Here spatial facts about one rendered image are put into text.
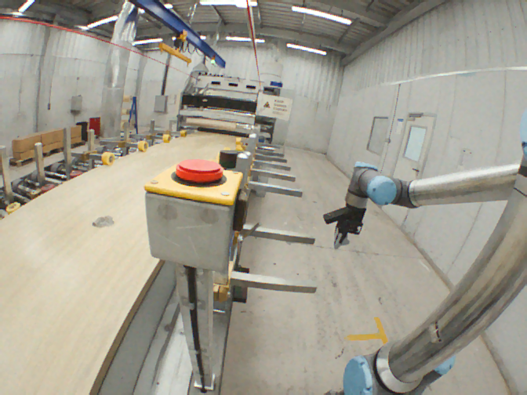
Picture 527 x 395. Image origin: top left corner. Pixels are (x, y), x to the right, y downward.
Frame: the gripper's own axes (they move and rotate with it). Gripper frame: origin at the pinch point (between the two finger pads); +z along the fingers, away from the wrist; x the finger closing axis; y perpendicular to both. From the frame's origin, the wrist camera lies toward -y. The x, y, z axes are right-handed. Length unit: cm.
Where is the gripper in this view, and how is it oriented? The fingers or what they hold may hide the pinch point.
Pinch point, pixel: (334, 246)
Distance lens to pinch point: 92.7
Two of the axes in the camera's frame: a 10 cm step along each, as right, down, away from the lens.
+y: 9.8, 1.5, 0.8
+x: -0.2, -3.7, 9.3
